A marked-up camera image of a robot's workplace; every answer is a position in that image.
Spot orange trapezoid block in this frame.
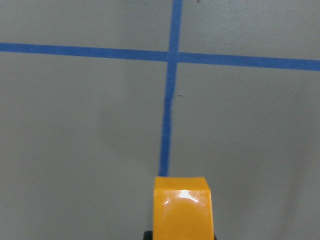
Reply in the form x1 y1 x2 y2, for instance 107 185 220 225
152 176 215 240

